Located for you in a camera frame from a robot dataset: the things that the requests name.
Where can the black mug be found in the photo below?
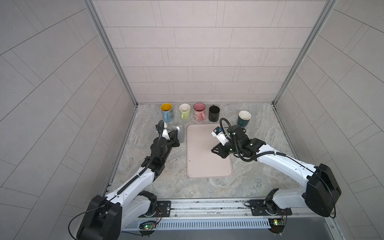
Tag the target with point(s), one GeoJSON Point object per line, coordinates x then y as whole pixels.
{"type": "Point", "coordinates": [214, 113]}

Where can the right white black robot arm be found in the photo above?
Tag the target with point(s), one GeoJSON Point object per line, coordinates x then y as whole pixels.
{"type": "Point", "coordinates": [318, 191]}

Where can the right controller circuit board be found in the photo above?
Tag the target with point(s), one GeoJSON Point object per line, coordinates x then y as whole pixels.
{"type": "Point", "coordinates": [277, 226]}

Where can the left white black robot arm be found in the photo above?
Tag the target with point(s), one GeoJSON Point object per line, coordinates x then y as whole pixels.
{"type": "Point", "coordinates": [107, 216]}

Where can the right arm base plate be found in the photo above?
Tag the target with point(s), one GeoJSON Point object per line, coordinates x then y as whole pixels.
{"type": "Point", "coordinates": [266, 208]}

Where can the pink mug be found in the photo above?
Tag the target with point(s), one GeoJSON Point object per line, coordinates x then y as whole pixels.
{"type": "Point", "coordinates": [199, 112]}

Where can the aluminium mounting rail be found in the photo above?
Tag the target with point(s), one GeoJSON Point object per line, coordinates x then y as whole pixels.
{"type": "Point", "coordinates": [228, 208]}

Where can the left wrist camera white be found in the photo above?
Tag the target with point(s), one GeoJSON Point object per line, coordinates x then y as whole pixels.
{"type": "Point", "coordinates": [161, 128]}

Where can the controller circuit board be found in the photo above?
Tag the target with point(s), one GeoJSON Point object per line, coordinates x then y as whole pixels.
{"type": "Point", "coordinates": [147, 228]}
{"type": "Point", "coordinates": [277, 226]}

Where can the light green mug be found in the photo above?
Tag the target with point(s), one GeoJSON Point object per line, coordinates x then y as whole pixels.
{"type": "Point", "coordinates": [185, 111]}

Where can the beige rectangular tray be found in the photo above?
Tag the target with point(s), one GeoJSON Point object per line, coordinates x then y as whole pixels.
{"type": "Point", "coordinates": [201, 162]}

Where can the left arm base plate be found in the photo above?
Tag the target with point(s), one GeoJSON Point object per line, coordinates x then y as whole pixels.
{"type": "Point", "coordinates": [161, 207]}

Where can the blue butterfly mug yellow inside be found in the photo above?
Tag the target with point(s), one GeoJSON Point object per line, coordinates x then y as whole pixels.
{"type": "Point", "coordinates": [167, 111]}

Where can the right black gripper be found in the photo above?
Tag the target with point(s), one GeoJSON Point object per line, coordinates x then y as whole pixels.
{"type": "Point", "coordinates": [220, 149]}

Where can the left controller circuit board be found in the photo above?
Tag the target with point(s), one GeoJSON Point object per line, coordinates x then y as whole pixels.
{"type": "Point", "coordinates": [147, 228]}

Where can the dark green mug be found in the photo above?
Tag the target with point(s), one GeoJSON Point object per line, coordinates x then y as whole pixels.
{"type": "Point", "coordinates": [243, 118]}

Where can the grey mug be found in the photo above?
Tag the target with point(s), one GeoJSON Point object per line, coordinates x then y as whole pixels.
{"type": "Point", "coordinates": [181, 133]}

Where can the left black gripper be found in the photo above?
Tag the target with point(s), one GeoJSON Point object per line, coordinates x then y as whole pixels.
{"type": "Point", "coordinates": [173, 140]}

